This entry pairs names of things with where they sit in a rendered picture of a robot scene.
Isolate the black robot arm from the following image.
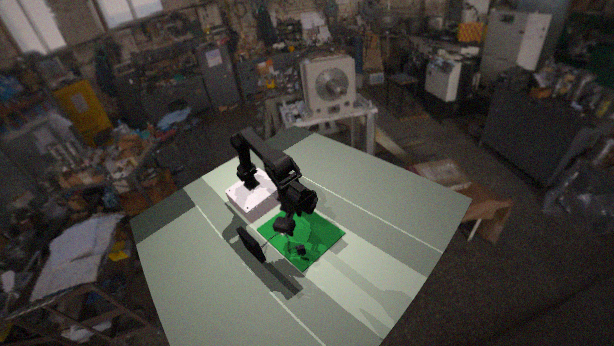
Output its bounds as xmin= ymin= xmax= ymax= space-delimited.
xmin=230 ymin=126 xmax=318 ymax=215

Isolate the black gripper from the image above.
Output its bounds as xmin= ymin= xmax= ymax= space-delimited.
xmin=273 ymin=195 xmax=302 ymax=236

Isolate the green circuit board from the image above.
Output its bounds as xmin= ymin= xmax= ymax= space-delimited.
xmin=257 ymin=211 xmax=346 ymax=273

